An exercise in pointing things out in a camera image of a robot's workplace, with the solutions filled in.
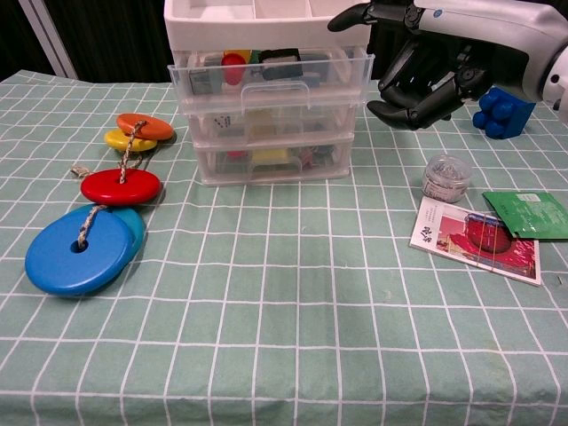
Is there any braided string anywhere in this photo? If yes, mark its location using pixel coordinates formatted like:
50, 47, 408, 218
70, 119, 148, 249

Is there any blue building block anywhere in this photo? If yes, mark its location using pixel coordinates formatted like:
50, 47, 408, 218
472, 86, 536, 140

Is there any green checked tablecloth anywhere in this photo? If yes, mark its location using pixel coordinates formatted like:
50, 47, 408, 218
0, 70, 568, 426

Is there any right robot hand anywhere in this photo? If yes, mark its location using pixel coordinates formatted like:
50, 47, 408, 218
327, 0, 556, 130

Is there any yellow wooden disc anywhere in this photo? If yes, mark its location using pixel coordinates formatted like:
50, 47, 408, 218
103, 128, 159, 154

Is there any white drawer cabinet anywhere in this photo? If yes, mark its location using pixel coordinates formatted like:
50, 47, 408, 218
162, 0, 372, 185

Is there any red and yellow torch toy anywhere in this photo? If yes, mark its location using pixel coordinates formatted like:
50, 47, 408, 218
221, 49, 252, 86

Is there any red postcard pack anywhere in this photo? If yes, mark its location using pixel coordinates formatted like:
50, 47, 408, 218
407, 195, 543, 288

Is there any yellow block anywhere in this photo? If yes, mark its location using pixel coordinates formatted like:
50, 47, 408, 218
251, 148, 290, 169

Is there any orange wooden disc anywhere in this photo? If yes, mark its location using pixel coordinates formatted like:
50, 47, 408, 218
115, 113, 175, 141

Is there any large blue wooden disc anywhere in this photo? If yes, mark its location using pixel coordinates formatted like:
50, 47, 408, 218
24, 204, 137, 297

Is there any white partition post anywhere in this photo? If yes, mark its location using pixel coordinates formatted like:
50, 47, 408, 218
26, 0, 77, 82

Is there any green foil packet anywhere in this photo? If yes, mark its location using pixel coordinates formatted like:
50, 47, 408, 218
482, 189, 568, 241

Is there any small grey labelled box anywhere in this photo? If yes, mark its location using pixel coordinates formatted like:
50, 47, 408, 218
189, 69, 214, 95

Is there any clear jar of paper clips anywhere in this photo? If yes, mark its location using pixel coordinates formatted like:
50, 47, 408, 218
422, 154, 473, 205

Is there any red wooden disc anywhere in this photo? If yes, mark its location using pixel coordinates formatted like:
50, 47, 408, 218
80, 168, 162, 207

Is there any clear plastic drawer with handle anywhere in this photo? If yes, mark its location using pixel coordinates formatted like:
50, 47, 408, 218
192, 132, 357, 186
167, 46, 376, 113
185, 104, 361, 146

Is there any teal wooden disc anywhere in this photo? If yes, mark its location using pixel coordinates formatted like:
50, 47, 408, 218
106, 206, 147, 268

